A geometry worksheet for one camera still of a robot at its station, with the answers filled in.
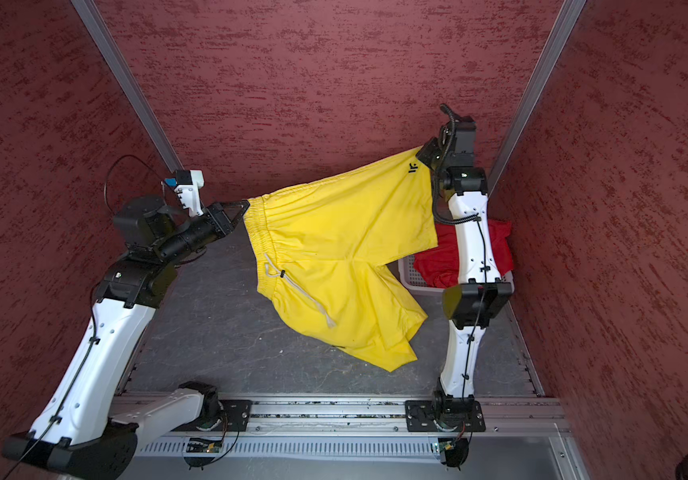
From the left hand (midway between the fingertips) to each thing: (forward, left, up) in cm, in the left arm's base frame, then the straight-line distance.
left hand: (249, 209), depth 62 cm
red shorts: (+12, -53, -39) cm, 67 cm away
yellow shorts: (0, -16, -14) cm, 21 cm away
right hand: (+25, -41, -1) cm, 48 cm away
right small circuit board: (-37, -47, -44) cm, 74 cm away
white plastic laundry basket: (-2, -42, -31) cm, 52 cm away
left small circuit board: (-38, +15, -46) cm, 61 cm away
